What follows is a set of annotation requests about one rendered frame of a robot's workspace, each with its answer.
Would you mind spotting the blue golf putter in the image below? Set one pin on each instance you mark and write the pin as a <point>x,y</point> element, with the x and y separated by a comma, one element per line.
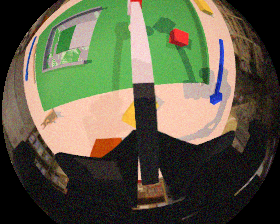
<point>217,96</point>

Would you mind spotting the green mat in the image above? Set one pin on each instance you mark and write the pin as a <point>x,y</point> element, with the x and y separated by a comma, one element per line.
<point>108,66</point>

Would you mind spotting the yellow rectangular block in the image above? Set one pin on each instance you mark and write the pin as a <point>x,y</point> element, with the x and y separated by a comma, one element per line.
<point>203,6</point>
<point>129,115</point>

